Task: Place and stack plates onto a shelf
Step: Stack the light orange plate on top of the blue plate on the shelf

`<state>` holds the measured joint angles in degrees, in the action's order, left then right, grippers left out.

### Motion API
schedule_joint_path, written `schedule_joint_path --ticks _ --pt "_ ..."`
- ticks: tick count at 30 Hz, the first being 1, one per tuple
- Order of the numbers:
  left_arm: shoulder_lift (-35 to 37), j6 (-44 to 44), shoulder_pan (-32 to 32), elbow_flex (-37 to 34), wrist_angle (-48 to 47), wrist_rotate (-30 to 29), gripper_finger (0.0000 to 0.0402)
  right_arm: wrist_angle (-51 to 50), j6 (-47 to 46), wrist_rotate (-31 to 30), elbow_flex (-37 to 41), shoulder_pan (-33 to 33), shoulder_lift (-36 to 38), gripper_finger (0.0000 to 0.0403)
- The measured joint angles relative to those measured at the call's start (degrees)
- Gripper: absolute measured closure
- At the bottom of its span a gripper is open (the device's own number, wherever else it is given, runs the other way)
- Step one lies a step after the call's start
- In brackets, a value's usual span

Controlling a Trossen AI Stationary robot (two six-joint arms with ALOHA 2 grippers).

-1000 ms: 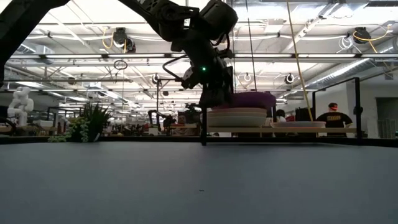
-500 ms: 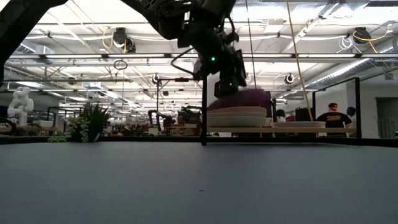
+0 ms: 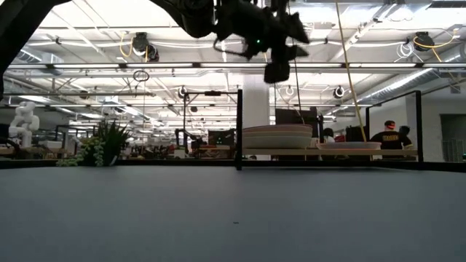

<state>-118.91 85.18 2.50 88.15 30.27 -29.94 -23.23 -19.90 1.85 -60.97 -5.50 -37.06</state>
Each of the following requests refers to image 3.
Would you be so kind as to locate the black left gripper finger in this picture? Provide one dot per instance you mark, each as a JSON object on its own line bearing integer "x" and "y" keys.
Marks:
{"x": 295, "y": 52}
{"x": 295, "y": 31}

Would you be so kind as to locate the cyan transparent plate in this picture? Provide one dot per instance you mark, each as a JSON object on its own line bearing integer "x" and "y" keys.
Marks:
{"x": 349, "y": 145}

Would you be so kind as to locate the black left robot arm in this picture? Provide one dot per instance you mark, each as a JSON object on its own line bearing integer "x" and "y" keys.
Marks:
{"x": 14, "y": 36}

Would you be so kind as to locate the black background robot arm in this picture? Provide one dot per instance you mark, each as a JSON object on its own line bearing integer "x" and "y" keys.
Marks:
{"x": 186, "y": 140}

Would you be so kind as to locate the black monitor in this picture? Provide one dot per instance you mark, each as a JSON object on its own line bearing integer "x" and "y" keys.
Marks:
{"x": 295, "y": 118}

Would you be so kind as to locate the white round column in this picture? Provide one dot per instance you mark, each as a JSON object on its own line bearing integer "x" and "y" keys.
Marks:
{"x": 256, "y": 105}

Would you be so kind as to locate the person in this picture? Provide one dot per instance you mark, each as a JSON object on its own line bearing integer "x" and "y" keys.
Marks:
{"x": 389, "y": 140}
{"x": 405, "y": 130}
{"x": 328, "y": 135}

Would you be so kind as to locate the red bin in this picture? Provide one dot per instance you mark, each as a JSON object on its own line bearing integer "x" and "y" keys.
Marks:
{"x": 341, "y": 138}

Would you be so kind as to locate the black equipment box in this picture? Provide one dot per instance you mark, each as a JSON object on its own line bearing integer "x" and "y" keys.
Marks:
{"x": 221, "y": 138}

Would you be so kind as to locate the blue table mat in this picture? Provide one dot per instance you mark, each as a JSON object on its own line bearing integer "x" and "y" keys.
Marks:
{"x": 233, "y": 218}

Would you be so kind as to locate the grey door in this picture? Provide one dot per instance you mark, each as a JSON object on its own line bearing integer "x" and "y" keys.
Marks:
{"x": 453, "y": 138}

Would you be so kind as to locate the potted green plant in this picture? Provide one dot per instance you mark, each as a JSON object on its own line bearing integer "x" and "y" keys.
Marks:
{"x": 109, "y": 142}

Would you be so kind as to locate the white robot figure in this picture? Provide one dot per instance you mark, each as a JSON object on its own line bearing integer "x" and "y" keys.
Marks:
{"x": 23, "y": 123}

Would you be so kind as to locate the black background frame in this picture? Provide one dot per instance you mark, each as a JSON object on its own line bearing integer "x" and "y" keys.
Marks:
{"x": 211, "y": 93}

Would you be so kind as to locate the black table frame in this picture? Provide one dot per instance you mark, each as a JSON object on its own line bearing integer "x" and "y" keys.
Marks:
{"x": 36, "y": 164}

